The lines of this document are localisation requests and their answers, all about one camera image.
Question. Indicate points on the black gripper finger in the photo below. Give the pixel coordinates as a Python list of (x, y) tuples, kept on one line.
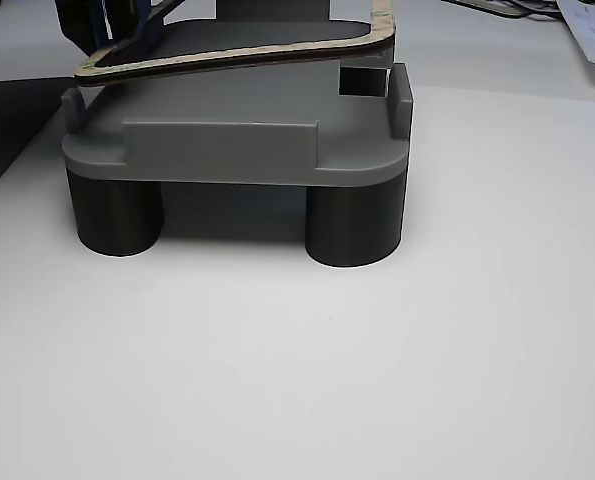
[(142, 22), (74, 20)]

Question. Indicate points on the rectangular frame with tan tape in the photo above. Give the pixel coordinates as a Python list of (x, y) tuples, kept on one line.
[(237, 57)]

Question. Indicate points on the grey holder with black legs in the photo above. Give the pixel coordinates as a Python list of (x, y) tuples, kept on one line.
[(237, 145)]

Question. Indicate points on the grey flat mat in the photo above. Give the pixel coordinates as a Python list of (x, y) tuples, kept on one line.
[(7, 125)]

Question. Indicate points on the white printed paper sheet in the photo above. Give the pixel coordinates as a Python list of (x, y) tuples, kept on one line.
[(594, 35)]

